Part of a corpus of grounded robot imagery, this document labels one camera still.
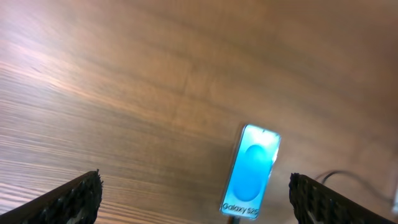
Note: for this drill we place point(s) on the white power strip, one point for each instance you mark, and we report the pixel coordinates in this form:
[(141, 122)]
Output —
[(394, 208)]

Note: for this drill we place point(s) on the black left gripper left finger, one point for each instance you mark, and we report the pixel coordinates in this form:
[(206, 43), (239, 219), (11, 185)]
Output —
[(77, 201)]

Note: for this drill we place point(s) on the blue Galaxy smartphone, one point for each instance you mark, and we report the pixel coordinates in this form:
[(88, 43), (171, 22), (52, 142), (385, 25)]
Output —
[(256, 153)]

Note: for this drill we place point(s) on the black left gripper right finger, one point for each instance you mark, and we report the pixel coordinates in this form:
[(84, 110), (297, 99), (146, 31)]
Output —
[(315, 203)]

